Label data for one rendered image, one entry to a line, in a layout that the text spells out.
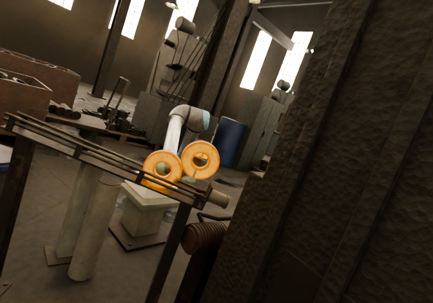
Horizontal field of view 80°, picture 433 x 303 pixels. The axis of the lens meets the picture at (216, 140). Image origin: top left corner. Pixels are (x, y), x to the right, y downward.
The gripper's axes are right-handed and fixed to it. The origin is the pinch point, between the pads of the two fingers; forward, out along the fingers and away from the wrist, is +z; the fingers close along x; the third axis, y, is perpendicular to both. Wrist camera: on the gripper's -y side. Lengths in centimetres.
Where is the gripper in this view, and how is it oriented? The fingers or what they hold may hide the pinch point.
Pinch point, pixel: (202, 155)
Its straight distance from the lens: 104.5
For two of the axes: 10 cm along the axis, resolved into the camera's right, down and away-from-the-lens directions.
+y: 3.1, -9.4, 1.3
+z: 1.9, -0.7, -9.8
